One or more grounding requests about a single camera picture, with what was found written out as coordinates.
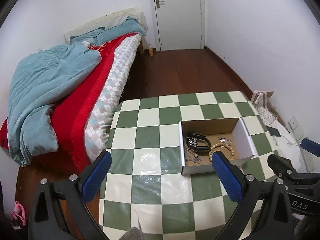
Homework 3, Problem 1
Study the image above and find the wooden bead bracelet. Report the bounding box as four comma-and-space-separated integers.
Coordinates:
208, 142, 237, 163

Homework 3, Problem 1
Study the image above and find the silver pendant necklace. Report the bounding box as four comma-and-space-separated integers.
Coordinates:
185, 146, 203, 165

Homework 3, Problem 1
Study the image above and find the black smart watch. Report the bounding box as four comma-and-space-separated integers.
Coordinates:
185, 133, 212, 154

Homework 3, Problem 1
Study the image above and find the black smartphone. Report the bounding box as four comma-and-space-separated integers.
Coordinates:
266, 126, 281, 137

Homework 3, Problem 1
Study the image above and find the pink slipper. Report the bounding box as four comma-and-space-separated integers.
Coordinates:
10, 201, 26, 226

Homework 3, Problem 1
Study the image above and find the patterned tote bag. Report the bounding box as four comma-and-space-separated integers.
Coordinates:
251, 90, 277, 127

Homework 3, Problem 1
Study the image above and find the green white checkered tablecloth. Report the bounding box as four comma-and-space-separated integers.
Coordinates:
99, 91, 276, 239

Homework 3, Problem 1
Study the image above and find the white cardboard box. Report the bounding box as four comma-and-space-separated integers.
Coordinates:
178, 118, 257, 175

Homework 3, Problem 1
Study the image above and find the bed with red sheet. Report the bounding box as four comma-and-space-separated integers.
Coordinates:
0, 6, 148, 173

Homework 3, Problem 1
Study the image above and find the teal blue duvet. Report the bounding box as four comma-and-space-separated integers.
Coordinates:
7, 16, 147, 168

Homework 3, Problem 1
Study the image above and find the orange bottle on floor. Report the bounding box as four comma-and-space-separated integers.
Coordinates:
149, 43, 154, 56

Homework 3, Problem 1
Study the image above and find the white door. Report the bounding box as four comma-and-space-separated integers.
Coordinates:
150, 0, 205, 51

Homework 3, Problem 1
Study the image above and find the white wall socket strip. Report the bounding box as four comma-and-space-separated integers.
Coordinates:
288, 116, 319, 173

